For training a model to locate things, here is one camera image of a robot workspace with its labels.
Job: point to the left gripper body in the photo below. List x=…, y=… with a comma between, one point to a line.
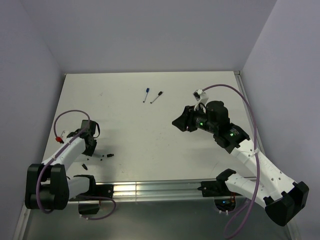
x=90, y=149

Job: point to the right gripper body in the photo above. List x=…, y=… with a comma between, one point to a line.
x=197, y=119

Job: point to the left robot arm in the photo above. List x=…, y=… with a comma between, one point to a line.
x=47, y=185

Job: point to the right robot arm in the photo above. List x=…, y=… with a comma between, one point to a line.
x=280, y=196

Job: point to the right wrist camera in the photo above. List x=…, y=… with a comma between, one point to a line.
x=201, y=99

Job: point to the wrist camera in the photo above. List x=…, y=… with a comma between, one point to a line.
x=201, y=99
x=62, y=137

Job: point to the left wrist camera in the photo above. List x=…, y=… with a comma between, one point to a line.
x=62, y=137

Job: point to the aluminium side rail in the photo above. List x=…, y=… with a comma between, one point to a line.
x=247, y=105

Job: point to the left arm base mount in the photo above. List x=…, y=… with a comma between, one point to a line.
x=89, y=204

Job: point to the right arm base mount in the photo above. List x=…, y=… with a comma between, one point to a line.
x=224, y=200

